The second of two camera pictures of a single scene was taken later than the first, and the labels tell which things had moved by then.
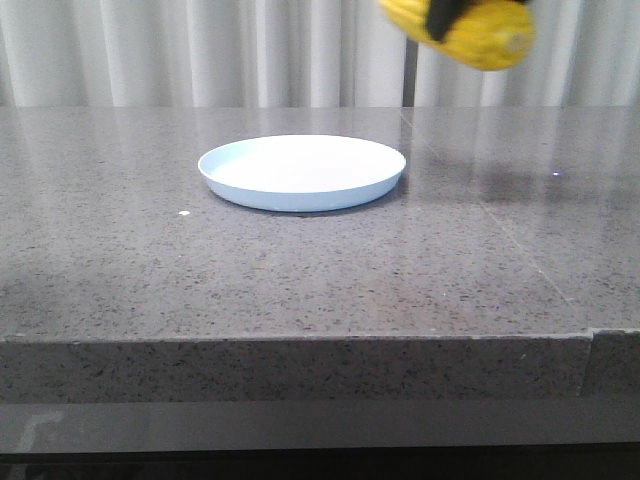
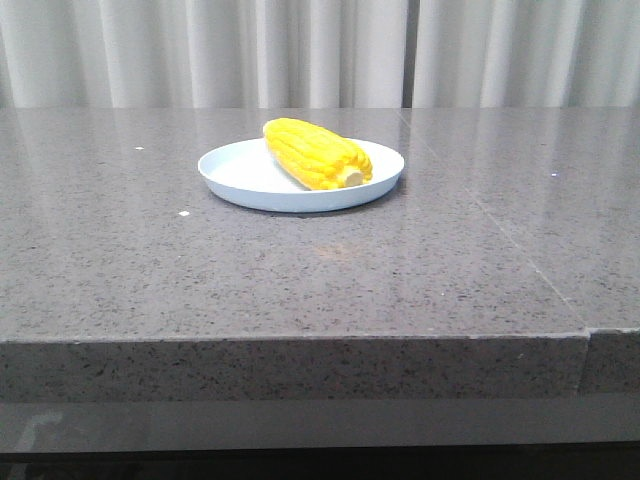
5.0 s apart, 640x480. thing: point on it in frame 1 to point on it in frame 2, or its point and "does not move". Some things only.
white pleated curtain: (301, 54) does not move
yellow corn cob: (492, 36) to (319, 159)
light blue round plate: (301, 172) does not move
